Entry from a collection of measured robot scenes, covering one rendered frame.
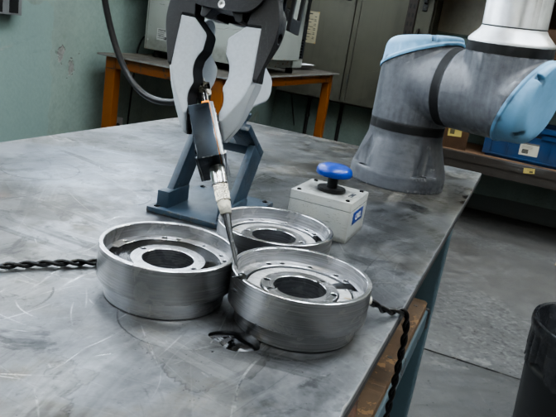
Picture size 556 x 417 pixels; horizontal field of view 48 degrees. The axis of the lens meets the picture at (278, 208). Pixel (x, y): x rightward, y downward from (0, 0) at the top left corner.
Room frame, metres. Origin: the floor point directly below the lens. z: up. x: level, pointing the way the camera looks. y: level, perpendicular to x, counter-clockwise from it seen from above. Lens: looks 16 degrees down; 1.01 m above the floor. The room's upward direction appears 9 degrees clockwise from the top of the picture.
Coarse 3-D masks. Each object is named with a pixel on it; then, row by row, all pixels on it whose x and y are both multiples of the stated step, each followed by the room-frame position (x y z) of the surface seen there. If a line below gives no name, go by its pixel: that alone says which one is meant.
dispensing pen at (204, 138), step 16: (192, 112) 0.48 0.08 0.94; (208, 112) 0.48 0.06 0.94; (192, 128) 0.47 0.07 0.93; (208, 128) 0.47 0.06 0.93; (208, 144) 0.47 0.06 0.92; (208, 160) 0.46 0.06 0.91; (208, 176) 0.49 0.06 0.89; (224, 176) 0.47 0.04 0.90; (224, 192) 0.46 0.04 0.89; (224, 208) 0.45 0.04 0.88; (224, 224) 0.45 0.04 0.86
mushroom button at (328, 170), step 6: (324, 162) 0.69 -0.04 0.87; (330, 162) 0.70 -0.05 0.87; (318, 168) 0.68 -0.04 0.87; (324, 168) 0.67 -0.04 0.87; (330, 168) 0.67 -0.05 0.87; (336, 168) 0.67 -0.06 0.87; (342, 168) 0.67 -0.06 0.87; (348, 168) 0.68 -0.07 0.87; (324, 174) 0.67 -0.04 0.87; (330, 174) 0.67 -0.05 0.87; (336, 174) 0.66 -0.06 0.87; (342, 174) 0.67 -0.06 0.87; (348, 174) 0.67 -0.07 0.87; (330, 180) 0.68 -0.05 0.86; (336, 180) 0.68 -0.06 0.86; (330, 186) 0.68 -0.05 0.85; (336, 186) 0.68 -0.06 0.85
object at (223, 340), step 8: (208, 336) 0.39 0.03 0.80; (216, 336) 0.39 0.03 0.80; (224, 336) 0.39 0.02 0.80; (232, 336) 0.39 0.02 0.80; (240, 336) 0.39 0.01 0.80; (248, 336) 0.40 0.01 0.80; (224, 344) 0.38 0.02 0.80; (232, 344) 0.38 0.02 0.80; (240, 344) 0.38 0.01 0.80; (248, 344) 0.39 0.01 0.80; (256, 344) 0.39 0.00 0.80
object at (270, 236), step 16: (240, 208) 0.58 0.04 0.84; (256, 208) 0.59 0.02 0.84; (272, 208) 0.59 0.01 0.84; (240, 224) 0.57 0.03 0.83; (288, 224) 0.58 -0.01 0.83; (304, 224) 0.58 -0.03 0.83; (320, 224) 0.57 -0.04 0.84; (240, 240) 0.50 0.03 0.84; (256, 240) 0.49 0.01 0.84; (272, 240) 0.56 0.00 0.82; (288, 240) 0.56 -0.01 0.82; (304, 240) 0.55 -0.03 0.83; (320, 240) 0.56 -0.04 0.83
